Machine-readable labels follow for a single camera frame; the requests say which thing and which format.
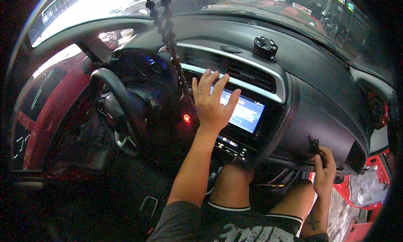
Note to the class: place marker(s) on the person's body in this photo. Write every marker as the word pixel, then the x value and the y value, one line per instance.
pixel 179 224

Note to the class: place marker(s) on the grey plastic sheet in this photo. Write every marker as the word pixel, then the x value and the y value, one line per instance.
pixel 368 187

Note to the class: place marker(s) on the black car dashboard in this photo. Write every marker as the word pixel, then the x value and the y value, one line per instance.
pixel 318 87

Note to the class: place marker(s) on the black trim tool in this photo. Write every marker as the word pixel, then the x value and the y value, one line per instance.
pixel 315 146

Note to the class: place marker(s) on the round side air vent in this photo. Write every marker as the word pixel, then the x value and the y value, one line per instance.
pixel 377 109

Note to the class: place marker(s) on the black steering wheel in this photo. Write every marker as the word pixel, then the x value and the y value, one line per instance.
pixel 118 94

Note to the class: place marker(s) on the oval dashboard sensor cap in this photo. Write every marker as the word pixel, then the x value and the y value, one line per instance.
pixel 231 49

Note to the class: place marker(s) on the person's right hand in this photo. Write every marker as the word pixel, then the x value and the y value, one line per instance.
pixel 326 175

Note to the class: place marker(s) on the person's legs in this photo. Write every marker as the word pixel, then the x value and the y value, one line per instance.
pixel 233 187

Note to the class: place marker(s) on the instrument cluster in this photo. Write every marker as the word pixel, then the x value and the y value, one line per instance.
pixel 148 64

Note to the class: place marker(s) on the red driver door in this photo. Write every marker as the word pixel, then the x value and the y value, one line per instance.
pixel 47 116

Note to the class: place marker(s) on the silver trimmed air vent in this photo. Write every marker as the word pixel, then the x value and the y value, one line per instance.
pixel 252 73

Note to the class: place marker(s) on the red passenger door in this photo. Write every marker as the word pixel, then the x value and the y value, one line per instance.
pixel 374 166

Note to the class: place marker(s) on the red lit hazard button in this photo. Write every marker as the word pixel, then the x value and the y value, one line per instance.
pixel 187 117

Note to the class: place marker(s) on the car touchscreen head unit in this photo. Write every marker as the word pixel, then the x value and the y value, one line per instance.
pixel 248 114

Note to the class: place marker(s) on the yellow black screwdriver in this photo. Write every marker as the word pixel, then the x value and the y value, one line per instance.
pixel 274 185

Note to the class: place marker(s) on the round black dashboard air freshener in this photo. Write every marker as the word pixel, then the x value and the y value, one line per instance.
pixel 265 46

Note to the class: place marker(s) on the climate control panel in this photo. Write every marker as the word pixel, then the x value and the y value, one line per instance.
pixel 231 146

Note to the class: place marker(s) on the person's left hand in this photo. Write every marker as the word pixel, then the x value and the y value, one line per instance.
pixel 211 109

